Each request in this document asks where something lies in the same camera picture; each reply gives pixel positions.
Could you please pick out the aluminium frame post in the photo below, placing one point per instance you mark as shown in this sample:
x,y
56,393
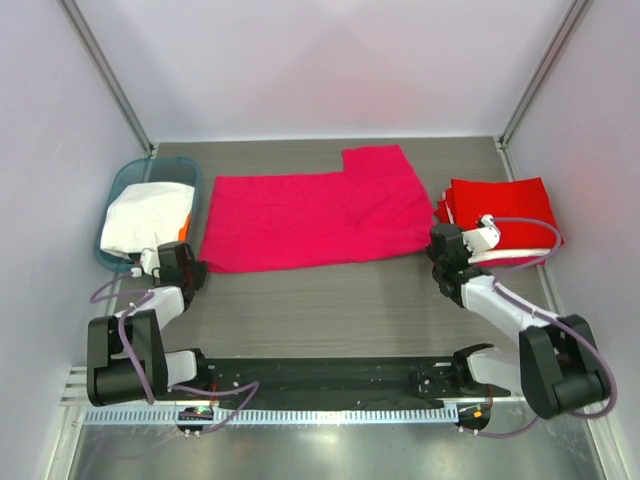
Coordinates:
x,y
87,38
570,21

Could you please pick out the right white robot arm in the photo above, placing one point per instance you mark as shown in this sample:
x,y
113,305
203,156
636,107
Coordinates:
x,y
558,367

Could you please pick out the orange t shirt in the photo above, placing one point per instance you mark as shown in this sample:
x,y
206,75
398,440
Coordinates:
x,y
182,236

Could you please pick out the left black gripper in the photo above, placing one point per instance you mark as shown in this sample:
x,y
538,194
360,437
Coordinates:
x,y
200,270

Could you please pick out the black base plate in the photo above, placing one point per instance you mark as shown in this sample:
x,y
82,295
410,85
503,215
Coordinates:
x,y
337,384

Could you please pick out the white slotted cable duct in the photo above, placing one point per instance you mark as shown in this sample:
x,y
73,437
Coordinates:
x,y
183,415

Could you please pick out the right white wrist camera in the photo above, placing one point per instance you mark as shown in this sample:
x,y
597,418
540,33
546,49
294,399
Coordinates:
x,y
484,237

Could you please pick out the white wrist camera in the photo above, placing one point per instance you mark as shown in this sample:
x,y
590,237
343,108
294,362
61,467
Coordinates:
x,y
147,264
484,237

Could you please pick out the pink t shirt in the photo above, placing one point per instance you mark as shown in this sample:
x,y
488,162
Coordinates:
x,y
375,208

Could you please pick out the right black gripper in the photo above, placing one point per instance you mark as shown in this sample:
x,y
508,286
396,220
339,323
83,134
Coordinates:
x,y
435,257

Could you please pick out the right aluminium frame post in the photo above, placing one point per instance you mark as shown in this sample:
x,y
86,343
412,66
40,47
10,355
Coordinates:
x,y
570,21

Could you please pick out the teal plastic basket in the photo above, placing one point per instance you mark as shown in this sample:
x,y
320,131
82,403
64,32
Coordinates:
x,y
145,170

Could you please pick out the left aluminium frame post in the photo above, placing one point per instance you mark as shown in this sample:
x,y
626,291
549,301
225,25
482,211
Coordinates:
x,y
87,38

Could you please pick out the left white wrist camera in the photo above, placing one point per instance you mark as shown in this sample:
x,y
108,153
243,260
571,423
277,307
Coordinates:
x,y
147,264

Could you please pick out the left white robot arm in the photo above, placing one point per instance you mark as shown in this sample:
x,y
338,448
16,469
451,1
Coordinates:
x,y
126,358

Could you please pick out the red folded t shirt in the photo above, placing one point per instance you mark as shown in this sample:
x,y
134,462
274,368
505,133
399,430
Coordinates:
x,y
465,193

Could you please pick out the aluminium rail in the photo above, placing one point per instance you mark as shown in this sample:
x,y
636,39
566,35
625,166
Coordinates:
x,y
75,389

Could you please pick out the white crumpled t shirt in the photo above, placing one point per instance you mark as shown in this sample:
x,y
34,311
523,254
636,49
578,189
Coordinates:
x,y
145,215

